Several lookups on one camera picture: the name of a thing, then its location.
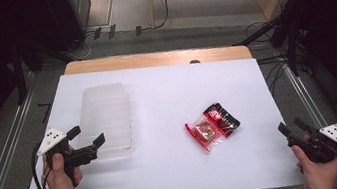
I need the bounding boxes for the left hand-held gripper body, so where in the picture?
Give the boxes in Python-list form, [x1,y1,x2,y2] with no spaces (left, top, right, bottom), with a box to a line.
[32,121,104,189]

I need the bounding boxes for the person's right hand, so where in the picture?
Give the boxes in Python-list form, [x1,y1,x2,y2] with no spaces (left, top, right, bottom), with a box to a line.
[289,129,337,189]

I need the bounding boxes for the person's left hand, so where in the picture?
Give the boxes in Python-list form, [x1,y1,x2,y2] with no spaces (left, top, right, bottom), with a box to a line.
[39,149,85,189]

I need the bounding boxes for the clear plastic container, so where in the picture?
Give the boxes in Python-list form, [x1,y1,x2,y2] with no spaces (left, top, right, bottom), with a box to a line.
[71,80,139,164]

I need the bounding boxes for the black red snack packet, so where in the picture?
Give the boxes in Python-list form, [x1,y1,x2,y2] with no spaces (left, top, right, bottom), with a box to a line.
[201,98,243,142]

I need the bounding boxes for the white table cover sheet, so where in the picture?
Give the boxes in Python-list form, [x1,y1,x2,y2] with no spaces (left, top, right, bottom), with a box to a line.
[2,41,305,189]

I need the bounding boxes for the black metal stand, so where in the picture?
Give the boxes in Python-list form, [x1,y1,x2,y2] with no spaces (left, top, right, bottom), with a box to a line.
[7,34,72,106]

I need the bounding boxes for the clear red snack packet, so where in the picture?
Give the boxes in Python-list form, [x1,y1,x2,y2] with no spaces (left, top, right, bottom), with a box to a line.
[183,110,230,157]

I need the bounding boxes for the black tripod stand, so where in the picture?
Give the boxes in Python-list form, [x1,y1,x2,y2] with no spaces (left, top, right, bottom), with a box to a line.
[226,0,314,86]

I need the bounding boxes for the wooden table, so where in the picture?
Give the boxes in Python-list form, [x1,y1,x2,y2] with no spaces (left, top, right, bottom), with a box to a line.
[12,31,301,189]

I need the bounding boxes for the black power plug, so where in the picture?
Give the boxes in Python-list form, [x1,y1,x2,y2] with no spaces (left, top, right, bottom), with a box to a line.
[134,25,144,38]
[91,26,105,41]
[106,23,119,41]

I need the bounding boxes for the grey cabinet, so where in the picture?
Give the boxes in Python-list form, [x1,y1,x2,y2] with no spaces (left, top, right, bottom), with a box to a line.
[64,0,96,32]

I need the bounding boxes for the left hand-held gripper cable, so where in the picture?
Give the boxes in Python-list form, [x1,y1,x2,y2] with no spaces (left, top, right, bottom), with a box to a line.
[27,140,53,189]

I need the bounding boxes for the black floor cables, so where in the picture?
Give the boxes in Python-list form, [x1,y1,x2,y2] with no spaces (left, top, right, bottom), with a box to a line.
[243,17,295,98]

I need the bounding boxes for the black hanging cable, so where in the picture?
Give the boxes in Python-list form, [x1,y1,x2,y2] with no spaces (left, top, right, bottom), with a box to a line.
[136,0,177,33]

